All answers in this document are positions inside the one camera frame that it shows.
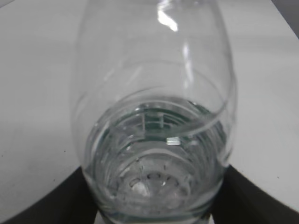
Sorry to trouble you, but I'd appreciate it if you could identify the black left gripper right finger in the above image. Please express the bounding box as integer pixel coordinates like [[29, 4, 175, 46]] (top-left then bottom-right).
[[212, 166, 299, 224]]

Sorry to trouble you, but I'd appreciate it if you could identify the clear Cestbon water bottle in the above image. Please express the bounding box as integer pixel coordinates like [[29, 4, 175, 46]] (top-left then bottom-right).
[[70, 0, 237, 224]]

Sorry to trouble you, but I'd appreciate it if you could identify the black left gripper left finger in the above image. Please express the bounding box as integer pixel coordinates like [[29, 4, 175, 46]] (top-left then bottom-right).
[[4, 168, 98, 224]]

